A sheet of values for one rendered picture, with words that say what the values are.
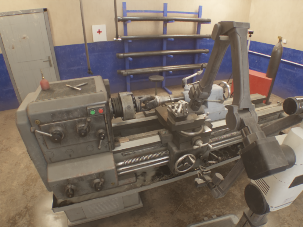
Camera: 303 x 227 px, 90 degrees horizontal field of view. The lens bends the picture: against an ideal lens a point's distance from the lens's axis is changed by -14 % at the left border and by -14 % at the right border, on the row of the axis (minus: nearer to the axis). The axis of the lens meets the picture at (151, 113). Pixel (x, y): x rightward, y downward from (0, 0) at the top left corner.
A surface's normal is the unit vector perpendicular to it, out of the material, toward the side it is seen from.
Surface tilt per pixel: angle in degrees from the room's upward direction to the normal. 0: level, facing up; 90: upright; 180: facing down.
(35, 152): 90
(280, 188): 90
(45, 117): 90
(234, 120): 90
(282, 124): 69
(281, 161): 30
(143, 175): 0
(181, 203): 0
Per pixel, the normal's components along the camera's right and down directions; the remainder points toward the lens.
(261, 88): -0.77, 0.31
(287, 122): -0.83, -0.11
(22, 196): 0.00, -0.87
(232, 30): -0.97, 0.10
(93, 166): 0.18, -0.50
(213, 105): 0.31, 0.06
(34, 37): 0.34, 0.46
